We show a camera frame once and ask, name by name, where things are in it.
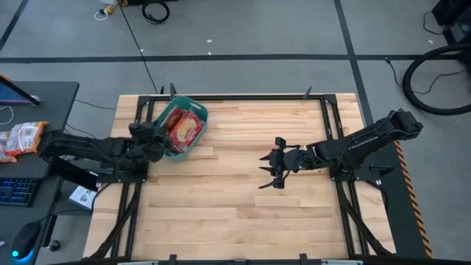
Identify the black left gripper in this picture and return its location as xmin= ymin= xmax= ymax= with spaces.
xmin=128 ymin=121 xmax=174 ymax=163

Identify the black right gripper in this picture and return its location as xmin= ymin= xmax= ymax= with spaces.
xmin=258 ymin=136 xmax=314 ymax=190

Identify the red butter popcorn bag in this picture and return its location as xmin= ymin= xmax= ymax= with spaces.
xmin=168 ymin=110 xmax=206 ymax=149
xmin=169 ymin=139 xmax=189 ymax=155
xmin=161 ymin=106 xmax=184 ymax=134

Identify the teal plastic basket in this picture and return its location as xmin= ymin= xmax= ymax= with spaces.
xmin=154 ymin=96 xmax=210 ymax=163

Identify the black rectangular device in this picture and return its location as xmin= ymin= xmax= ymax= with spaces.
xmin=49 ymin=155 xmax=101 ymax=193

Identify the black office desk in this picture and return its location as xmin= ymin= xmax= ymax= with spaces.
xmin=0 ymin=80 xmax=80 ymax=265

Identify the orange edged snack bag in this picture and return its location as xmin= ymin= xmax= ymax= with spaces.
xmin=4 ymin=121 xmax=49 ymax=158

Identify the black backlit keyboard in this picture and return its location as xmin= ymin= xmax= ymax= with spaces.
xmin=0 ymin=177 xmax=42 ymax=208

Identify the small clear snack bag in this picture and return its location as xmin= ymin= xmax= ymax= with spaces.
xmin=0 ymin=130 xmax=18 ymax=164

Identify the flat computer monitor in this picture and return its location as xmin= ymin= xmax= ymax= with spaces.
xmin=0 ymin=73 xmax=42 ymax=108

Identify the black yellow hazard strip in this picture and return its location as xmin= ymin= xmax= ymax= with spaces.
xmin=393 ymin=139 xmax=436 ymax=259

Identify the black computer mouse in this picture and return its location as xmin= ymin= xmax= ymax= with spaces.
xmin=10 ymin=221 xmax=43 ymax=261

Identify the black floor equipment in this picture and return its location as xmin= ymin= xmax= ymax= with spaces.
xmin=431 ymin=0 xmax=471 ymax=46

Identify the black aluminium table frame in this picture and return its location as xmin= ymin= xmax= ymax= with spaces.
xmin=83 ymin=82 xmax=397 ymax=265

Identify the long black floor cable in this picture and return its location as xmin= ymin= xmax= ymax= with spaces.
xmin=117 ymin=0 xmax=160 ymax=95

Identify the coiled black cable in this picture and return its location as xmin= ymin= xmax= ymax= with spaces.
xmin=141 ymin=0 xmax=171 ymax=25

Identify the white yellow cable bundle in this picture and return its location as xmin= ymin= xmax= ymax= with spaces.
xmin=93 ymin=0 xmax=123 ymax=21

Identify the white desk cable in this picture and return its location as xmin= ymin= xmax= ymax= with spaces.
xmin=0 ymin=105 xmax=15 ymax=127

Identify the thick black hose ring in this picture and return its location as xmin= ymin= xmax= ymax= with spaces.
xmin=401 ymin=43 xmax=471 ymax=116

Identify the thin black floor cable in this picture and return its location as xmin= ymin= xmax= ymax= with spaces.
xmin=383 ymin=56 xmax=469 ymax=96

